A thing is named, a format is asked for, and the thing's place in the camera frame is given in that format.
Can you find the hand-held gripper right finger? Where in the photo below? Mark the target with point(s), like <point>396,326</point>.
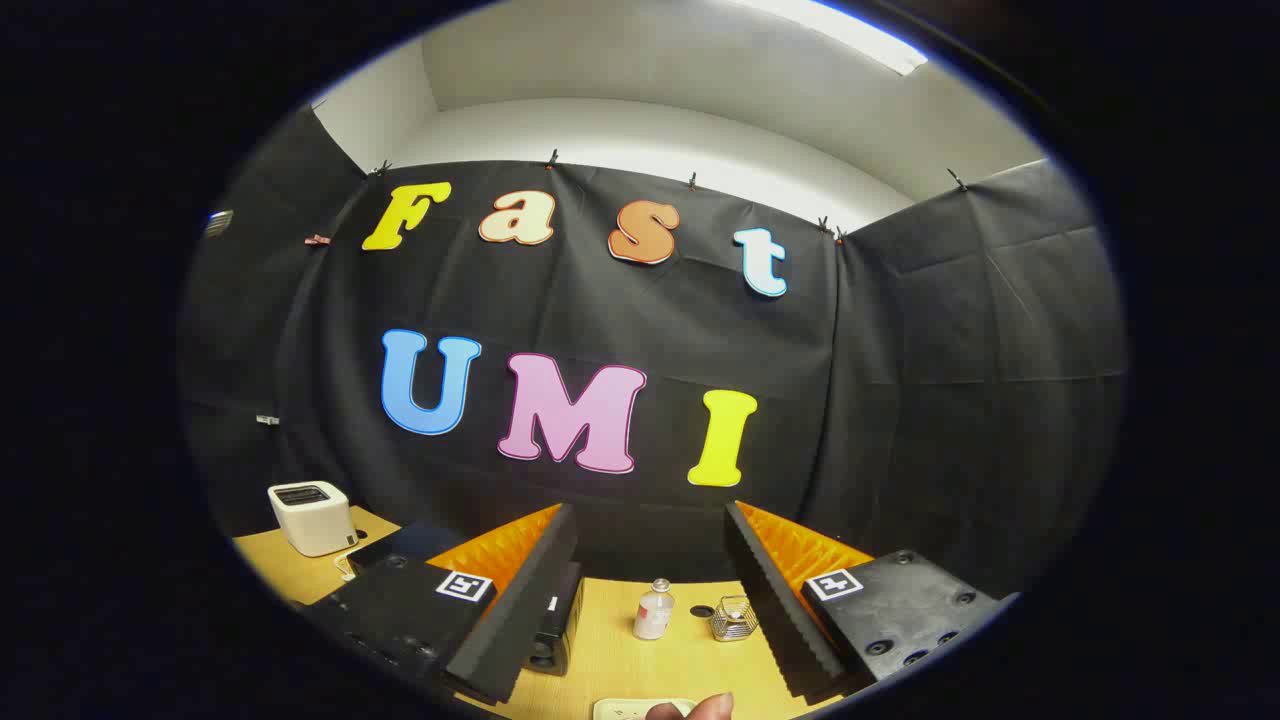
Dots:
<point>775,600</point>

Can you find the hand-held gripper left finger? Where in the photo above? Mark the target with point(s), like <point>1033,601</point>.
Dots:
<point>525,610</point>

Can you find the black toaster oven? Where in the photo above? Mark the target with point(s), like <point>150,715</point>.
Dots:
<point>555,625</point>

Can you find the cream square plate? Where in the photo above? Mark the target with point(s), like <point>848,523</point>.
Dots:
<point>625,711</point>

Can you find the white bread toaster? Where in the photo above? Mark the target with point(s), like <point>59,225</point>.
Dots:
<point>312,515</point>

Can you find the clear plastic bottle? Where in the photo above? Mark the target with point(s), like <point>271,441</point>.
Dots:
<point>654,612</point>

